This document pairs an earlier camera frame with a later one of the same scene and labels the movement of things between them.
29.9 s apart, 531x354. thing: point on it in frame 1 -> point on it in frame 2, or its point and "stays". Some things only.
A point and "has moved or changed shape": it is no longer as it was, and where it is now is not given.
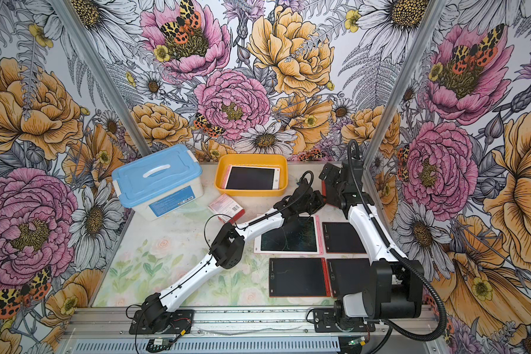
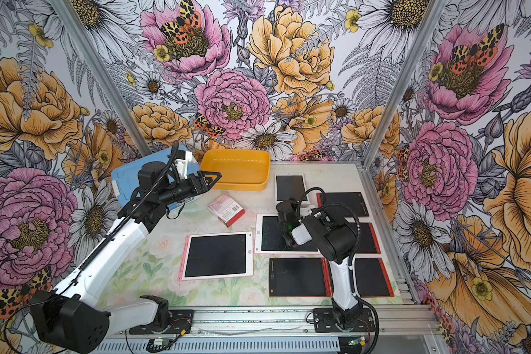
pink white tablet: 251,177 -> 213,256
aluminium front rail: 101,330 stays
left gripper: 319,199 -> 201,178
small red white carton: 226,209 stays
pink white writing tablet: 302,235 stays
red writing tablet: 299,277 stays
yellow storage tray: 251,175 has moved or changed shape
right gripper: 335,171 -> 294,204
